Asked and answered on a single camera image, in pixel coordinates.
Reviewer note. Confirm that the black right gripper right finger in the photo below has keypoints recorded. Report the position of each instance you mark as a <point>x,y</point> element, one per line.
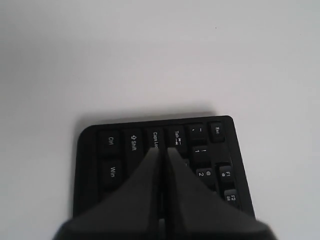
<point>193,212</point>

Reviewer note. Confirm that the black Acer computer keyboard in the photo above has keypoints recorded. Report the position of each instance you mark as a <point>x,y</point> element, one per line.
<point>107,154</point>

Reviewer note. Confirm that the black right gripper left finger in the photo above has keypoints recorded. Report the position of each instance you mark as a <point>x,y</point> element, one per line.
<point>130,213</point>

